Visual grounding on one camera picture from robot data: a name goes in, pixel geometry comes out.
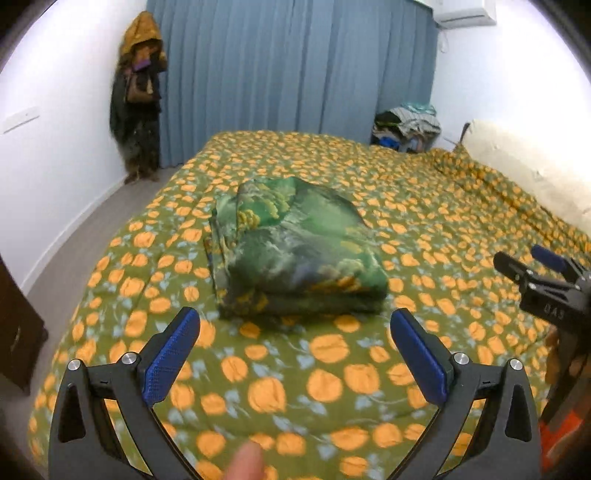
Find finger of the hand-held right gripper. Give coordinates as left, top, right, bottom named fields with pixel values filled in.
left=492, top=251, right=539, bottom=289
left=530, top=244, right=591, bottom=284

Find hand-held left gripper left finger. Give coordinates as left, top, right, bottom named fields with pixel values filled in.
left=47, top=306, right=201, bottom=480

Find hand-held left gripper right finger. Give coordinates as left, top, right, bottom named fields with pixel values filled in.
left=390, top=308, right=544, bottom=480

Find green patterned padded jacket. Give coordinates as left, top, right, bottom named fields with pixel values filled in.
left=203, top=175, right=389, bottom=321

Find pile of clothes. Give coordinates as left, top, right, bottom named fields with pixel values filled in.
left=372, top=102, right=441, bottom=153

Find hanging clothes on coat rack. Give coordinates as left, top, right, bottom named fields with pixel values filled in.
left=108, top=10, right=168, bottom=185

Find person's left hand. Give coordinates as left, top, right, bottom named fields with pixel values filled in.
left=225, top=440, right=267, bottom=480

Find cream pillow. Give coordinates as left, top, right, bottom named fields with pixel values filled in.
left=462, top=120, right=591, bottom=232

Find green orange floral quilt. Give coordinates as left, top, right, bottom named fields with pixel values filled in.
left=28, top=130, right=591, bottom=480

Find red fleece pants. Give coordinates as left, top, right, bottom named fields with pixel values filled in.
left=538, top=410, right=591, bottom=472

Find dark wooden nightstand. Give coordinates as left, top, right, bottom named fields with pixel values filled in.
left=0, top=256, right=48, bottom=395

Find white air conditioner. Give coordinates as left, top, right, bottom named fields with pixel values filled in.
left=433, top=0, right=498, bottom=26

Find blue curtain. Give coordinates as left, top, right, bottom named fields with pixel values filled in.
left=147, top=0, right=438, bottom=169

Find white wall plate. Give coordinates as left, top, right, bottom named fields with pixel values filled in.
left=1, top=106, right=41, bottom=136

